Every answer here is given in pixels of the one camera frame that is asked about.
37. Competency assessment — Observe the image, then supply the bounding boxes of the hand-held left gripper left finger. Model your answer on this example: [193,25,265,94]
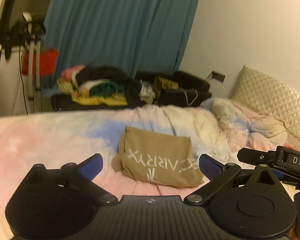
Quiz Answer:
[22,153,118,205]

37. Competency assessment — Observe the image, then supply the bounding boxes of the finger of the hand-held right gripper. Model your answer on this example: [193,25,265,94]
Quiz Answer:
[237,147,278,167]

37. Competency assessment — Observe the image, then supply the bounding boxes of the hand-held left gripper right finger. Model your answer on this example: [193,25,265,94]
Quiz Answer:
[184,154,280,205]

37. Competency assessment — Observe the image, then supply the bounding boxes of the tan printed t-shirt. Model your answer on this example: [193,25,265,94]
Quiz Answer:
[112,126,204,188]

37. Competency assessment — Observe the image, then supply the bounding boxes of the pile of mixed clothes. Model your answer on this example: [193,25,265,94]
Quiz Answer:
[51,70,212,112]

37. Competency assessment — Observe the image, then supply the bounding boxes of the pastel tie-dye duvet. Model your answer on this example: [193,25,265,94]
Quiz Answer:
[0,97,300,240]

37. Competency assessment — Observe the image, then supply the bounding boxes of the cream quilted pillow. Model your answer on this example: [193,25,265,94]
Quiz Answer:
[230,64,300,153]

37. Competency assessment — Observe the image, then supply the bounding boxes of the cardboard box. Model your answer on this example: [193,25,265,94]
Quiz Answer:
[154,76,179,97]

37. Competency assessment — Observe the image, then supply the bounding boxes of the red cloth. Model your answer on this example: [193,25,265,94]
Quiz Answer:
[21,49,59,77]

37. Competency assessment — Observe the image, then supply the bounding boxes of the garment steamer stand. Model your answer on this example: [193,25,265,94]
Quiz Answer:
[5,11,47,113]

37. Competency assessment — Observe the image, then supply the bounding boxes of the wide blue curtain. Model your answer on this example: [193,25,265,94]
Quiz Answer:
[44,0,203,90]

